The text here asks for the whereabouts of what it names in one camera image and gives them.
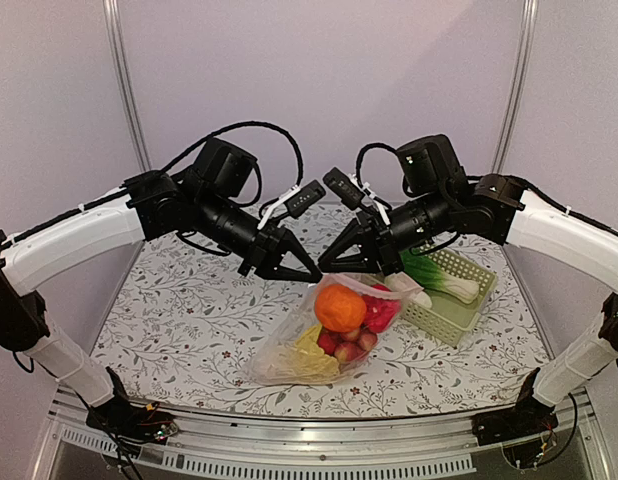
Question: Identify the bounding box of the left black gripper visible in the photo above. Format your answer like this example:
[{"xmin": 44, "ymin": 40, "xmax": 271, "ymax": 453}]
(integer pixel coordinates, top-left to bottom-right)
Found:
[{"xmin": 194, "ymin": 189, "xmax": 324, "ymax": 283}]

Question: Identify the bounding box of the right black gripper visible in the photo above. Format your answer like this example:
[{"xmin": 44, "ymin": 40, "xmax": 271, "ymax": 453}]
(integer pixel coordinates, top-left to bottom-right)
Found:
[{"xmin": 316, "ymin": 187, "xmax": 452, "ymax": 277}]

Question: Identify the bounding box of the red bell pepper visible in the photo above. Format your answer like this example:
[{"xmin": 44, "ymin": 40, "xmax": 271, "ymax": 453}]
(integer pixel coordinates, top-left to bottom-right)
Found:
[{"xmin": 362, "ymin": 293, "xmax": 401, "ymax": 334}]

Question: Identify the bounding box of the orange fruit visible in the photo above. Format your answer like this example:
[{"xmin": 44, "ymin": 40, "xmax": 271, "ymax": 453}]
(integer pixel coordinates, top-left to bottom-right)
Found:
[{"xmin": 314, "ymin": 284, "xmax": 367, "ymax": 333}]

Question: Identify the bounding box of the clear zip top bag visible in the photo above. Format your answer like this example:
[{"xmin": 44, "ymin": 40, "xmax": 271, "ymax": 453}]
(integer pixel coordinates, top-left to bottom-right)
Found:
[{"xmin": 246, "ymin": 273, "xmax": 424, "ymax": 386}]

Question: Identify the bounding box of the yellow napa cabbage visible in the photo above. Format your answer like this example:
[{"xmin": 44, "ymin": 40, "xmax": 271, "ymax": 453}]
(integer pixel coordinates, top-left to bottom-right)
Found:
[{"xmin": 250, "ymin": 324, "xmax": 341, "ymax": 385}]

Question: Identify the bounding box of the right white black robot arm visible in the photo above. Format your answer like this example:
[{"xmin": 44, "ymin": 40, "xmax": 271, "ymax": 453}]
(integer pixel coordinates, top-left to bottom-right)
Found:
[{"xmin": 318, "ymin": 134, "xmax": 618, "ymax": 446}]

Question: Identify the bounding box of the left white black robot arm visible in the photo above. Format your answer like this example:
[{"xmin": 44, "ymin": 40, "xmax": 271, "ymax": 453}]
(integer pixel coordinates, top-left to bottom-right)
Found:
[{"xmin": 0, "ymin": 137, "xmax": 321, "ymax": 444}]

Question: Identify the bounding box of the white radish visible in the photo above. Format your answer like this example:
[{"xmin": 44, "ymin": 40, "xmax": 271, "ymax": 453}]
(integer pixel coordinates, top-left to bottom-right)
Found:
[{"xmin": 384, "ymin": 272, "xmax": 433, "ymax": 308}]

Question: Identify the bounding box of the green white bok choy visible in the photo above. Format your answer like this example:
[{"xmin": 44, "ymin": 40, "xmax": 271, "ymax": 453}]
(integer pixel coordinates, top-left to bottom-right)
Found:
[{"xmin": 401, "ymin": 252, "xmax": 480, "ymax": 304}]

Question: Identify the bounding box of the beige perforated plastic basket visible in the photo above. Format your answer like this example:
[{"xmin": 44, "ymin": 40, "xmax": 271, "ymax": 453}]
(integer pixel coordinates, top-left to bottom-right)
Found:
[{"xmin": 402, "ymin": 249, "xmax": 498, "ymax": 348}]

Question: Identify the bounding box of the floral tablecloth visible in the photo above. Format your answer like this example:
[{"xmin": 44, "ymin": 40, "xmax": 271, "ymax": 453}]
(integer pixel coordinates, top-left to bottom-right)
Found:
[{"xmin": 92, "ymin": 236, "xmax": 548, "ymax": 418}]

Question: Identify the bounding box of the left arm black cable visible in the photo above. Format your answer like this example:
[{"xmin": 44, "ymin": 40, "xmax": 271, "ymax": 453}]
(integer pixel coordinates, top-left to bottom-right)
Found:
[{"xmin": 163, "ymin": 120, "xmax": 308, "ymax": 201}]

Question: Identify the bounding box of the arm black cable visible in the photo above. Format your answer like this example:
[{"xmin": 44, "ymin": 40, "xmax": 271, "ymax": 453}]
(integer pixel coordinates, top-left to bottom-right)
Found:
[
  {"xmin": 163, "ymin": 120, "xmax": 308, "ymax": 201},
  {"xmin": 355, "ymin": 142, "xmax": 400, "ymax": 186}
]

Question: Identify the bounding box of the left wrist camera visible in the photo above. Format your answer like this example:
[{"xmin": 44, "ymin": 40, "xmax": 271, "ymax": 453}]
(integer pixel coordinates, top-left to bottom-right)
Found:
[{"xmin": 257, "ymin": 180, "xmax": 326, "ymax": 230}]

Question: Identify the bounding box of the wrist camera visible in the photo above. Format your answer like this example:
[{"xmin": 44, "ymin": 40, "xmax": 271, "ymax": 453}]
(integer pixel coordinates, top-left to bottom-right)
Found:
[
  {"xmin": 257, "ymin": 180, "xmax": 326, "ymax": 230},
  {"xmin": 323, "ymin": 167, "xmax": 392, "ymax": 225}
]

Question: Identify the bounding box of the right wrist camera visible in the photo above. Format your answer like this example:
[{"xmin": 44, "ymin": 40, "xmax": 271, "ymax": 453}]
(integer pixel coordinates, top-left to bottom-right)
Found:
[{"xmin": 323, "ymin": 167, "xmax": 392, "ymax": 225}]

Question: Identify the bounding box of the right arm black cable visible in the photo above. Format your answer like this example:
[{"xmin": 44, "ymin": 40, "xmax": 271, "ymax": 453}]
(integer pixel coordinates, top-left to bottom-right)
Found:
[{"xmin": 355, "ymin": 142, "xmax": 400, "ymax": 186}]

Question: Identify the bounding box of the aluminium front rail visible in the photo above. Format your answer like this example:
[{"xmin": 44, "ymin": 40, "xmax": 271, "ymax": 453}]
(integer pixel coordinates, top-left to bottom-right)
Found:
[{"xmin": 31, "ymin": 388, "xmax": 616, "ymax": 479}]

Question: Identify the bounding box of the left aluminium frame post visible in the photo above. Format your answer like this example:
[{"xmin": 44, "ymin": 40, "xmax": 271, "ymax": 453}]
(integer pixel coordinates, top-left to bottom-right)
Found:
[{"xmin": 102, "ymin": 0, "xmax": 152, "ymax": 172}]

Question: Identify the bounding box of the aluminium frame post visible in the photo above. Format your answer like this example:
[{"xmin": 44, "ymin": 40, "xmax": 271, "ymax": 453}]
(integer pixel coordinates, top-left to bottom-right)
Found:
[
  {"xmin": 102, "ymin": 0, "xmax": 152, "ymax": 172},
  {"xmin": 491, "ymin": 0, "xmax": 539, "ymax": 174}
]

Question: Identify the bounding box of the right aluminium frame post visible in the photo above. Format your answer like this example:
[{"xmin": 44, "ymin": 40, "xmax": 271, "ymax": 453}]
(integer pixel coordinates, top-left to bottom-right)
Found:
[{"xmin": 491, "ymin": 0, "xmax": 539, "ymax": 174}]

